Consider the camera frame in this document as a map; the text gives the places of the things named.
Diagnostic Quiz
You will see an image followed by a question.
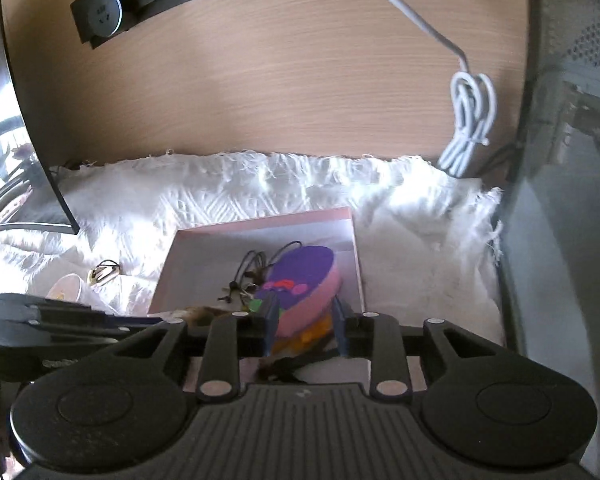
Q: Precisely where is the black power socket panel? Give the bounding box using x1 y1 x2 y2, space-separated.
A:
70 0 241 51

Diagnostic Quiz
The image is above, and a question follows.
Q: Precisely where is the grey computer case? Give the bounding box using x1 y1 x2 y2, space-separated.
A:
495 0 600 461

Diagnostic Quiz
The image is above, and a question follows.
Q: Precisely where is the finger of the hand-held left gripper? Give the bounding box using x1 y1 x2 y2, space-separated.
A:
0 320 147 353
0 293 163 329

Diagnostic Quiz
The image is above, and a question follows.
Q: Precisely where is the white coiled cable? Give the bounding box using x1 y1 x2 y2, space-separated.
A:
347 0 498 178

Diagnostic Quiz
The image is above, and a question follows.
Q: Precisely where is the orange yellow soft item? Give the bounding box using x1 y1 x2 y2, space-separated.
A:
272 312 337 356

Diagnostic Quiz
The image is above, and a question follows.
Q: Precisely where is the white textured blanket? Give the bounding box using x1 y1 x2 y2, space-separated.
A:
0 149 506 361

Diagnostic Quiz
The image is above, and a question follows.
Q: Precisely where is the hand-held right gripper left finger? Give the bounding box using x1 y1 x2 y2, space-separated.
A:
112 292 282 403

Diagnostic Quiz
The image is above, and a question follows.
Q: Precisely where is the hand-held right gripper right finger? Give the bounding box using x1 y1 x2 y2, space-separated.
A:
330 297 496 403

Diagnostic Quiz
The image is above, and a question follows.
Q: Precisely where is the pink shallow box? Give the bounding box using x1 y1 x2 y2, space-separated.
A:
147 206 376 396

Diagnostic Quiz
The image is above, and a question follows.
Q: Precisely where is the brown furry item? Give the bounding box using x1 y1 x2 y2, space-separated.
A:
182 306 231 327

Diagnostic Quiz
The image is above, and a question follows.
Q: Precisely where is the black gold hair clip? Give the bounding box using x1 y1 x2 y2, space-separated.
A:
87 259 123 286

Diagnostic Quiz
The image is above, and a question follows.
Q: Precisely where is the black cord bundle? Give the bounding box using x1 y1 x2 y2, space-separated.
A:
219 241 303 311

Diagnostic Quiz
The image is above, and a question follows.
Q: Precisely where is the peach paper cup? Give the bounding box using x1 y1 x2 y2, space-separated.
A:
45 272 112 313

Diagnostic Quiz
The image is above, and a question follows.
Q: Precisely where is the purple pink plush toy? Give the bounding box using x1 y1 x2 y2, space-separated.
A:
260 245 342 342

